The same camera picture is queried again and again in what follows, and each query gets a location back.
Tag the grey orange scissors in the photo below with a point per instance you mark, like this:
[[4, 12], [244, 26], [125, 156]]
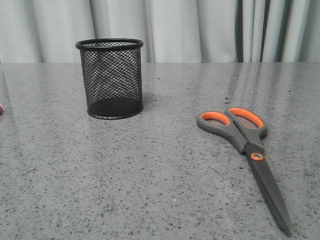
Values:
[[245, 131]]

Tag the black mesh pen cup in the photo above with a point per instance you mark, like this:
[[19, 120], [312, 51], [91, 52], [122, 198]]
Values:
[[111, 69]]

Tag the grey curtain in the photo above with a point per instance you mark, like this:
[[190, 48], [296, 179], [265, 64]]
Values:
[[173, 31]]

